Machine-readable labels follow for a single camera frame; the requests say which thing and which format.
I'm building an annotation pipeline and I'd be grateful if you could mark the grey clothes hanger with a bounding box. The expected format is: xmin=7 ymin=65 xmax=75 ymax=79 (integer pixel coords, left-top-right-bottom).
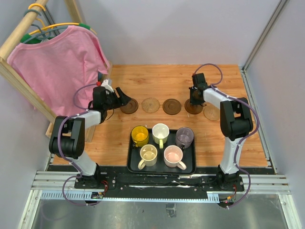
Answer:
xmin=20 ymin=17 xmax=67 ymax=44

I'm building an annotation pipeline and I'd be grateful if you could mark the brown wooden coaster middle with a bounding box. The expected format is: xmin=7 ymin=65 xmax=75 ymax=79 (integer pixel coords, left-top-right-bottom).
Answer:
xmin=163 ymin=99 xmax=182 ymax=115

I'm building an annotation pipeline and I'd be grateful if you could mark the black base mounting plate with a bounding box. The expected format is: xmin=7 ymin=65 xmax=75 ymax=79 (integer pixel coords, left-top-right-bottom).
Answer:
xmin=42 ymin=165 xmax=244 ymax=200

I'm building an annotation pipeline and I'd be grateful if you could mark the yellow clothes hanger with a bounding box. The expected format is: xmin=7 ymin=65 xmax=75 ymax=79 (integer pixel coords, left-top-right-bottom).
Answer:
xmin=28 ymin=2 xmax=98 ymax=36

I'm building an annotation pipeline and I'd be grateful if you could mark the black plastic tray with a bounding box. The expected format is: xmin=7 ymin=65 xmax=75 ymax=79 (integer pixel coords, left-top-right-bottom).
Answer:
xmin=127 ymin=128 xmax=196 ymax=175

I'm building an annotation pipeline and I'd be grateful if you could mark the purple transparent cup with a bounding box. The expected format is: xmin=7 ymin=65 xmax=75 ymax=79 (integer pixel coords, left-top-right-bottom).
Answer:
xmin=175 ymin=127 xmax=194 ymax=151

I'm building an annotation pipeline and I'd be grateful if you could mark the aluminium frame rail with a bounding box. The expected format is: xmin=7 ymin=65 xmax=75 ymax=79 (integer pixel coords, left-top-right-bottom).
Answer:
xmin=31 ymin=171 xmax=291 ymax=203

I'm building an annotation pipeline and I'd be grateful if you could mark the brown wooden coaster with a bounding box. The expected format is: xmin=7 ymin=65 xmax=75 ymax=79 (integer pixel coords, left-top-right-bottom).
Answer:
xmin=163 ymin=99 xmax=182 ymax=115
xmin=120 ymin=98 xmax=139 ymax=114
xmin=184 ymin=99 xmax=203 ymax=115

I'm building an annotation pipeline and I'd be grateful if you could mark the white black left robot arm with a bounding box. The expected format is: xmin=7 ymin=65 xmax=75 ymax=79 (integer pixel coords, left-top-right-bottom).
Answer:
xmin=49 ymin=86 xmax=131 ymax=189

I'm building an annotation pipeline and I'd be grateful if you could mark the woven rattan coaster left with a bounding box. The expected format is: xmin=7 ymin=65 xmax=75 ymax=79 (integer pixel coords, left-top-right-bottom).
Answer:
xmin=142 ymin=97 xmax=160 ymax=113

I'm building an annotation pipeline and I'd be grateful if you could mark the brown wooden coaster right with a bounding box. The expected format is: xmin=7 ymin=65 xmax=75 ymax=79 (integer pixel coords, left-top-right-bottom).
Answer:
xmin=184 ymin=99 xmax=203 ymax=115

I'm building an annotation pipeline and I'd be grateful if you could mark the pink t-shirt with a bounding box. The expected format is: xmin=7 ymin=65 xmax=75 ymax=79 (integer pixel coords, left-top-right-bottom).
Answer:
xmin=7 ymin=25 xmax=109 ymax=122

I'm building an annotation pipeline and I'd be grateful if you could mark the yellow transparent cup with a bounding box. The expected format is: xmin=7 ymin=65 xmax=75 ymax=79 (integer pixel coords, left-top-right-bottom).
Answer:
xmin=131 ymin=125 xmax=149 ymax=148

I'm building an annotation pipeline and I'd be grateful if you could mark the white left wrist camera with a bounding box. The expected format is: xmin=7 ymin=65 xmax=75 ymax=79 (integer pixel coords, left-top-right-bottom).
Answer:
xmin=96 ymin=79 xmax=114 ymax=92

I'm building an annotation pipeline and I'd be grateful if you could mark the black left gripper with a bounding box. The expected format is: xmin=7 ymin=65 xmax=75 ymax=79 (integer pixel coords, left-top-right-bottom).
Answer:
xmin=103 ymin=87 xmax=132 ymax=110

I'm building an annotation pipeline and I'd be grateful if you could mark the woven rattan coaster right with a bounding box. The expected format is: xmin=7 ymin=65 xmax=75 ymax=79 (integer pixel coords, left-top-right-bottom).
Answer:
xmin=203 ymin=104 xmax=220 ymax=121

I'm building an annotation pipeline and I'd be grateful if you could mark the brown wooden coaster left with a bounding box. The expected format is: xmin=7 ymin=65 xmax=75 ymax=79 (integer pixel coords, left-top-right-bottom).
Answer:
xmin=120 ymin=98 xmax=139 ymax=114

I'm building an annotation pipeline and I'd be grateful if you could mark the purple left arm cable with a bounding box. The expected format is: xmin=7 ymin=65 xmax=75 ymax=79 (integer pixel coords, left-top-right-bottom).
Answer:
xmin=55 ymin=83 xmax=105 ymax=207

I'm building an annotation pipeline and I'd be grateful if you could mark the pink ceramic mug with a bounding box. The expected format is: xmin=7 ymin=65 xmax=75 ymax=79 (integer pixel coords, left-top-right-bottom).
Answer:
xmin=163 ymin=145 xmax=187 ymax=170

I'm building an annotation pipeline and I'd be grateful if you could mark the cream ceramic mug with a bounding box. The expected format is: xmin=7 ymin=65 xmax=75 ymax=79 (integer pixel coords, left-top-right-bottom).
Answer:
xmin=138 ymin=144 xmax=158 ymax=170

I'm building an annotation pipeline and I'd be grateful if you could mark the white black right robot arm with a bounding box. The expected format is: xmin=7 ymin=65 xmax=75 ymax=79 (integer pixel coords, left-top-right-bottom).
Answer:
xmin=189 ymin=73 xmax=253 ymax=191

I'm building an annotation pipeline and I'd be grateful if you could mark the woven rattan coaster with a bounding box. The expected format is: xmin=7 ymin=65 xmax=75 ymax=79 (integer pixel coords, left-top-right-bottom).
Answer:
xmin=142 ymin=97 xmax=160 ymax=113
xmin=203 ymin=104 xmax=220 ymax=121

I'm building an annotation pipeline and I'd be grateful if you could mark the white ceramic mug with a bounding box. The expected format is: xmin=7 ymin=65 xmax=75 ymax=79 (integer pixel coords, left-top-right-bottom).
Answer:
xmin=152 ymin=123 xmax=170 ymax=149

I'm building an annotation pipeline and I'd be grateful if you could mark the wooden clothes rack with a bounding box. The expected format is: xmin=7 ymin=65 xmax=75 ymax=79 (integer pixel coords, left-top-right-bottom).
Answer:
xmin=0 ymin=0 xmax=113 ymax=143

